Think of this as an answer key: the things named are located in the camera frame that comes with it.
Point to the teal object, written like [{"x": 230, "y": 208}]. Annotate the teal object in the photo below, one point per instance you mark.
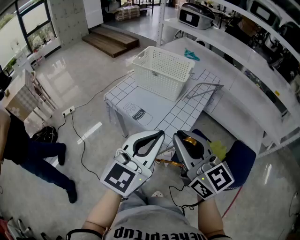
[{"x": 191, "y": 54}]

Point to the white power strip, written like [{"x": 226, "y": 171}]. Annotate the white power strip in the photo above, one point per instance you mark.
[{"x": 68, "y": 111}]

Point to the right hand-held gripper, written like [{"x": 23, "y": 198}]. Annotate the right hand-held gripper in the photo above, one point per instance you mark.
[{"x": 219, "y": 178}]

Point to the grey metal table leg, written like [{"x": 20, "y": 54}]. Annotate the grey metal table leg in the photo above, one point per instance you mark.
[{"x": 122, "y": 122}]

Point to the white floor tape strip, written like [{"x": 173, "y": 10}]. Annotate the white floor tape strip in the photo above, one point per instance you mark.
[{"x": 90, "y": 132}]

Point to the white chair with patterned cushion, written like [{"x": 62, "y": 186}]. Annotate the white chair with patterned cushion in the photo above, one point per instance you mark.
[{"x": 21, "y": 98}]

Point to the navy blue chair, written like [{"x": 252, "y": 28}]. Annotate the navy blue chair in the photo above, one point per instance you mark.
[{"x": 243, "y": 159}]

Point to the white low cabinet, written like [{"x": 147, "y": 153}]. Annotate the white low cabinet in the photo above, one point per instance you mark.
[{"x": 23, "y": 59}]

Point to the person's right forearm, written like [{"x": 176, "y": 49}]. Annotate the person's right forearm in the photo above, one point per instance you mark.
[{"x": 208, "y": 215}]

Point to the person's grey printed t-shirt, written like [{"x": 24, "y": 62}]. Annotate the person's grey printed t-shirt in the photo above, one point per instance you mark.
[{"x": 152, "y": 225}]

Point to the person's white shoe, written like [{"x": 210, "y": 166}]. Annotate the person's white shoe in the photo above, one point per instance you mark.
[{"x": 157, "y": 194}]

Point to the wooden steps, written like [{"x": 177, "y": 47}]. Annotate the wooden steps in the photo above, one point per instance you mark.
[{"x": 110, "y": 41}]

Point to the white plastic laundry basket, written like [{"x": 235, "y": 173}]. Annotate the white plastic laundry basket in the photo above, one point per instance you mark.
[{"x": 161, "y": 70}]

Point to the wrapped package stack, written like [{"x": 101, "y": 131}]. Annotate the wrapped package stack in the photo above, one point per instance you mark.
[{"x": 127, "y": 12}]

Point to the black bag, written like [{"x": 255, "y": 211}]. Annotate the black bag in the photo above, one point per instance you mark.
[{"x": 44, "y": 134}]

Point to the black-framed window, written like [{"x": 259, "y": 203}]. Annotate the black-framed window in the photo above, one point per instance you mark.
[{"x": 35, "y": 18}]

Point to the white round device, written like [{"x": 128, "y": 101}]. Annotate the white round device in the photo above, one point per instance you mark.
[{"x": 200, "y": 42}]

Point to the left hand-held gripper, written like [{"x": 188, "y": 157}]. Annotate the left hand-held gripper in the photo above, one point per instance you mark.
[{"x": 118, "y": 178}]

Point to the person's grey shorts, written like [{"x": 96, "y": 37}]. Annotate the person's grey shorts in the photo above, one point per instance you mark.
[{"x": 159, "y": 206}]

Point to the dark appliance with framed panel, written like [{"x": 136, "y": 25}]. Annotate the dark appliance with framed panel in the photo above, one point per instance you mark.
[{"x": 290, "y": 32}]

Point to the white metal shelving rack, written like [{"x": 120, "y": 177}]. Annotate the white metal shelving rack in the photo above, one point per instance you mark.
[{"x": 246, "y": 93}]

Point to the person's left forearm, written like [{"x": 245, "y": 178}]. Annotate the person's left forearm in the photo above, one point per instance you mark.
[{"x": 103, "y": 211}]

